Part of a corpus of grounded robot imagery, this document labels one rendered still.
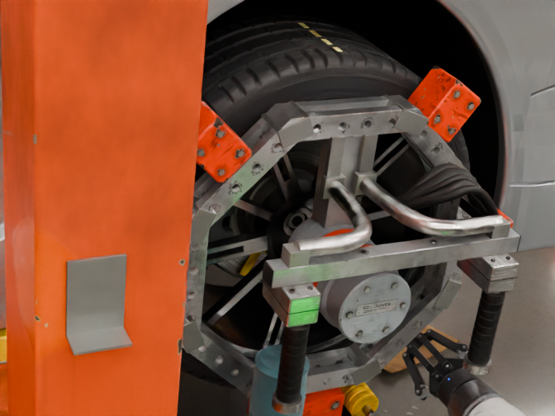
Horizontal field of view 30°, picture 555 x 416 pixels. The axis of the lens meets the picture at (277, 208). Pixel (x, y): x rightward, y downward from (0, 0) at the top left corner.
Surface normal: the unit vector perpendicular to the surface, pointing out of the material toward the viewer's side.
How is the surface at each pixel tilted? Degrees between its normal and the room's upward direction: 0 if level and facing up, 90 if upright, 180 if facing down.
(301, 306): 90
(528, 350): 0
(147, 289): 90
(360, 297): 90
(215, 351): 90
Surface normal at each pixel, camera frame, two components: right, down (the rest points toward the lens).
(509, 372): 0.11, -0.88
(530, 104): 0.40, 0.46
